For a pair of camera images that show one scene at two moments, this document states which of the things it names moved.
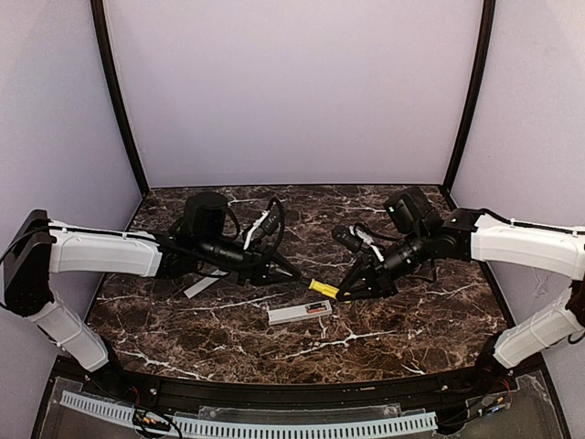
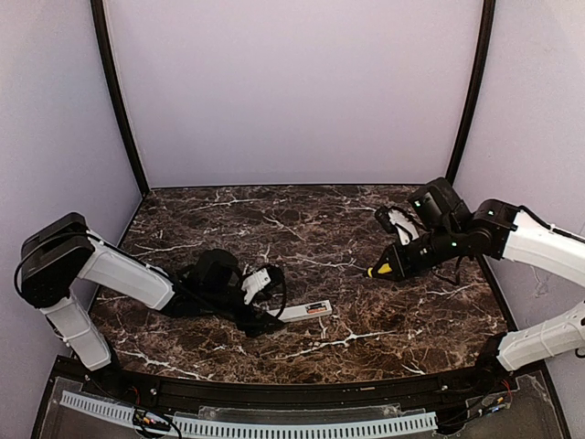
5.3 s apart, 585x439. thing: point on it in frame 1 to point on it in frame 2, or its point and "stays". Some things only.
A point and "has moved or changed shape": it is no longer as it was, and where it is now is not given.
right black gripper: [375, 274] to [402, 258]
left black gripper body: [255, 268] to [255, 320]
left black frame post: [101, 25] stays
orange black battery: [315, 307] stays
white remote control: [290, 314] stays
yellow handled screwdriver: [324, 288] has moved or changed shape
